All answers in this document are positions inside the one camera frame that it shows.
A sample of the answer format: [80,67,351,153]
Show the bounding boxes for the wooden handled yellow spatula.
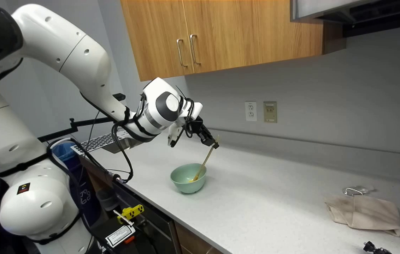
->
[193,145,217,182]

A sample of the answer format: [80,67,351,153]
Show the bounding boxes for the light green bowl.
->
[170,163,207,194]

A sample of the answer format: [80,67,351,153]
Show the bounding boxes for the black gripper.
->
[184,117,219,149]

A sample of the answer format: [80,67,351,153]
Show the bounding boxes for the small black clip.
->
[364,241,392,254]

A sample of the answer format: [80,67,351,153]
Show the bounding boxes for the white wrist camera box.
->
[169,121,184,146]

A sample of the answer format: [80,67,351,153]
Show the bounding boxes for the yellow black tool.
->
[115,204,145,221]

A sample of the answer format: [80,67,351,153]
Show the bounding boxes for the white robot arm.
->
[0,2,217,244]

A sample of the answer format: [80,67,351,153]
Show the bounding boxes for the blue bin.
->
[50,139,101,225]

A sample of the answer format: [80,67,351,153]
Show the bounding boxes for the range hood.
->
[292,0,400,36]

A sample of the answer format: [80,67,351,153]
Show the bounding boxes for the beige wall switch plate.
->
[263,101,277,122]

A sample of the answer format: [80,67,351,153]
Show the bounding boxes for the white wall power outlet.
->
[245,101,258,122]

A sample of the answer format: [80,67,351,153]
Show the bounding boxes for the clear plastic wrapper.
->
[342,186,378,196]

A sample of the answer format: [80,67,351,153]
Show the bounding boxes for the wooden wall cabinet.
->
[121,0,347,80]

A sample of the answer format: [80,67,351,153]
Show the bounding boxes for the beige folded cloth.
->
[325,194,400,235]

